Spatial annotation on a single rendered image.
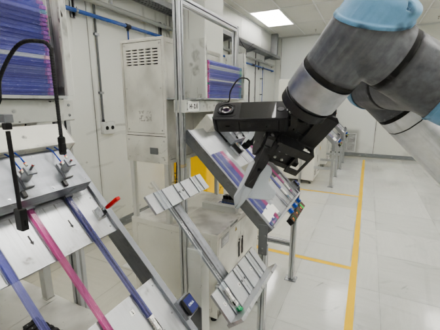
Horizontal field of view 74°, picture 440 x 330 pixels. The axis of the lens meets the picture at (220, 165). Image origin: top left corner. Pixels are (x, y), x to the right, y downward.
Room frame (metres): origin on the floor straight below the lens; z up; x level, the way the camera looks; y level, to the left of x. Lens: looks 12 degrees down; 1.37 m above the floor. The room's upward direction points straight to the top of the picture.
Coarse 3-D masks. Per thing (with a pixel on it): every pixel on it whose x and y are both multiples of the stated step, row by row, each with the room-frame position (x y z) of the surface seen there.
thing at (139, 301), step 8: (72, 200) 0.81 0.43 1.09; (72, 208) 0.80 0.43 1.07; (80, 216) 0.78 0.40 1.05; (88, 224) 0.78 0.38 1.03; (88, 232) 0.77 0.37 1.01; (96, 240) 0.76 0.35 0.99; (104, 248) 0.75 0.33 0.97; (104, 256) 0.74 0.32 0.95; (112, 256) 0.75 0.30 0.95; (112, 264) 0.73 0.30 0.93; (120, 272) 0.73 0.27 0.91; (128, 280) 0.72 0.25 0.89; (128, 288) 0.71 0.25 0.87; (136, 296) 0.70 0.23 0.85; (144, 304) 0.70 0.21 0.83; (144, 312) 0.68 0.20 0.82
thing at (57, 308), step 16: (32, 288) 1.07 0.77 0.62; (0, 304) 0.97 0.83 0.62; (16, 304) 0.97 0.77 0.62; (48, 304) 0.97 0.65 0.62; (64, 304) 0.97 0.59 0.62; (0, 320) 0.89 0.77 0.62; (16, 320) 0.89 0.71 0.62; (48, 320) 0.89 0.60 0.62; (64, 320) 0.89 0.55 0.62; (80, 320) 0.89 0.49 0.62; (96, 320) 0.89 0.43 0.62
